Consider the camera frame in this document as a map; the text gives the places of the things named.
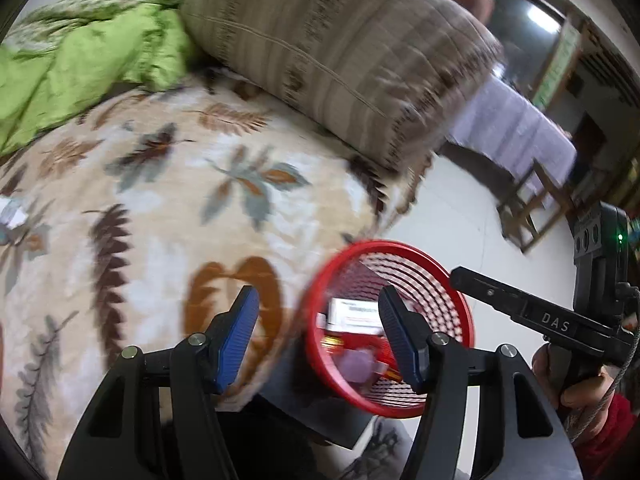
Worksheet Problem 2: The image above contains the dark window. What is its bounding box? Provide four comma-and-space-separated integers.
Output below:
480, 0, 576, 101

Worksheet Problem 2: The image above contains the red mesh basket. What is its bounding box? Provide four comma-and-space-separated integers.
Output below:
300, 240, 476, 420

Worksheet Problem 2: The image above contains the green wall hanging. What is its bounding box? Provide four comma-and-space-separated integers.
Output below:
532, 20, 586, 106

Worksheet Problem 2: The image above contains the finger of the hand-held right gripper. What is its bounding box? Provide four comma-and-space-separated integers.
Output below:
449, 266, 583, 342

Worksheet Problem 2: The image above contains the striped brown pillow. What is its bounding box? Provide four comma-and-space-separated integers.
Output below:
180, 0, 506, 171

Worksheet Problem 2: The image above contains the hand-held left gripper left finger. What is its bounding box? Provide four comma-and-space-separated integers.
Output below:
57, 285, 261, 480

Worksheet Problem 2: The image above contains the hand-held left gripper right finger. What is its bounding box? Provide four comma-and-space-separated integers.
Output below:
377, 285, 583, 480

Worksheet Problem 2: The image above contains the green quilt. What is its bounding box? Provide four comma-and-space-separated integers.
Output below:
0, 0, 201, 158

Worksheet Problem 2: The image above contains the table with white cloth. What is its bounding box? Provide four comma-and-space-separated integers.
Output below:
445, 77, 578, 186

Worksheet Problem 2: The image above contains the person's right forearm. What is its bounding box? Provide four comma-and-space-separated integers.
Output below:
572, 392, 640, 476

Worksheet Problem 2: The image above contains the red cigarette pack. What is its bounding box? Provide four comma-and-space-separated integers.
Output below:
320, 330, 406, 386

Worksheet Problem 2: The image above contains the person's right hand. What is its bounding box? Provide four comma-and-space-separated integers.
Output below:
531, 345, 618, 426

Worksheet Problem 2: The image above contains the blue and white box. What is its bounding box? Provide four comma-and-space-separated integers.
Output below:
327, 297, 388, 333

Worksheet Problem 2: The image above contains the black box stand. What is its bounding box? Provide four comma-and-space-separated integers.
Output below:
255, 260, 381, 448

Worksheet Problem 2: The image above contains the grey braided cable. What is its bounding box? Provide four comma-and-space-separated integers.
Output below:
565, 330, 640, 446

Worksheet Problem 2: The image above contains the wooden chair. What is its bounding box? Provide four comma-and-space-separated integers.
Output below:
495, 157, 576, 253

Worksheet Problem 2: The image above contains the purple candy wrapper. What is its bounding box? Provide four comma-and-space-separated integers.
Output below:
337, 350, 381, 386

